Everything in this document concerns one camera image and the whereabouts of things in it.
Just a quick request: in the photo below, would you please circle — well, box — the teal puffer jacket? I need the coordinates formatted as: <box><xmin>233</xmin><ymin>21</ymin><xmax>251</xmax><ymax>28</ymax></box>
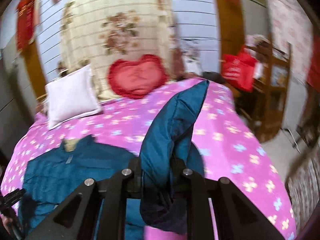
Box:
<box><xmin>18</xmin><ymin>81</ymin><xmax>209</xmax><ymax>239</ymax></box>

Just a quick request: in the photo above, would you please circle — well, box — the pink floral bedspread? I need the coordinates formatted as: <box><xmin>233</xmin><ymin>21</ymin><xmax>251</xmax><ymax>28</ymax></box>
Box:
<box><xmin>1</xmin><ymin>79</ymin><xmax>297</xmax><ymax>239</ymax></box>

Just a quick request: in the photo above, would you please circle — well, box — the wooden shelf unit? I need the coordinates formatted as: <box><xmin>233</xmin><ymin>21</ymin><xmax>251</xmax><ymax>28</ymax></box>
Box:
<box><xmin>238</xmin><ymin>34</ymin><xmax>291</xmax><ymax>143</ymax></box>

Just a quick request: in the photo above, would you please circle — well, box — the white pillow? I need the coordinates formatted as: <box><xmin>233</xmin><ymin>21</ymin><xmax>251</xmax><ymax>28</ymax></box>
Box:
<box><xmin>45</xmin><ymin>64</ymin><xmax>101</xmax><ymax>129</ymax></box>

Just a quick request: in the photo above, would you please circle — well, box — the red shopping bag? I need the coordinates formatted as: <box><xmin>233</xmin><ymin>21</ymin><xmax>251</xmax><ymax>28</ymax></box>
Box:
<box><xmin>221</xmin><ymin>46</ymin><xmax>257</xmax><ymax>93</ymax></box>

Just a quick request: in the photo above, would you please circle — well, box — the red heart cushion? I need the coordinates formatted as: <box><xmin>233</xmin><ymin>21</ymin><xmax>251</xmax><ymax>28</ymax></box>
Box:
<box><xmin>107</xmin><ymin>54</ymin><xmax>169</xmax><ymax>99</ymax></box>

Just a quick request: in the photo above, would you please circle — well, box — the beige floral blanket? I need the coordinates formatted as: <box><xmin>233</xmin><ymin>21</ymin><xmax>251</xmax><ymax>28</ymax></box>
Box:
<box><xmin>60</xmin><ymin>0</ymin><xmax>175</xmax><ymax>101</ymax></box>

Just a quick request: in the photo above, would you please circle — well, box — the red wall decoration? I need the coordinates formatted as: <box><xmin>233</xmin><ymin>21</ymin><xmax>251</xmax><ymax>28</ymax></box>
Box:
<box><xmin>16</xmin><ymin>0</ymin><xmax>37</xmax><ymax>51</ymax></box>

